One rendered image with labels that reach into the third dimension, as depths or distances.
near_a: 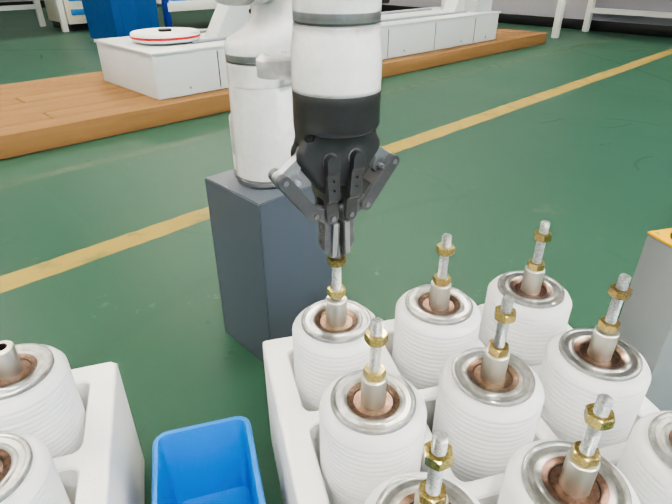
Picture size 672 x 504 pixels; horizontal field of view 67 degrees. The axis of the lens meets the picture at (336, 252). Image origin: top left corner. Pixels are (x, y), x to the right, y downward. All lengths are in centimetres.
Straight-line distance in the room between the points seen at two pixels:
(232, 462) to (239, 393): 17
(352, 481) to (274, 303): 38
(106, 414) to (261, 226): 31
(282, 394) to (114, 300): 60
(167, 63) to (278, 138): 162
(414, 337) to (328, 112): 27
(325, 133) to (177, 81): 195
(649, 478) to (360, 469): 23
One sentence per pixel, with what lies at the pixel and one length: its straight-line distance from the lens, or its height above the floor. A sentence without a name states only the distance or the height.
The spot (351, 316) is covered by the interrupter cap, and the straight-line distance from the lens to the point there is 56.
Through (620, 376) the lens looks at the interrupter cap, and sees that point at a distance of 55.
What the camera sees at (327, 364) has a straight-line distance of 53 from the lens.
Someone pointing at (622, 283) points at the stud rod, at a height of 34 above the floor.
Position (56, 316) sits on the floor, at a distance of 111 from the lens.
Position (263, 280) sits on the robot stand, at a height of 17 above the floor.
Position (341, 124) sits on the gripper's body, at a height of 48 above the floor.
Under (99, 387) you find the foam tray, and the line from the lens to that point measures 64.
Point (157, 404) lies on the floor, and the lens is 86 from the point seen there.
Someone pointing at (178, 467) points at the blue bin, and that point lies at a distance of 69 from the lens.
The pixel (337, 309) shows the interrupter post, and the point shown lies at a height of 27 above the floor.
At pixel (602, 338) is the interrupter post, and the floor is 28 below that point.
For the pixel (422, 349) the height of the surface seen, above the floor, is 22.
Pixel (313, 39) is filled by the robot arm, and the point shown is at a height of 54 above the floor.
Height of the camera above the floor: 59
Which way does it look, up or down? 30 degrees down
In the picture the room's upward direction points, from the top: straight up
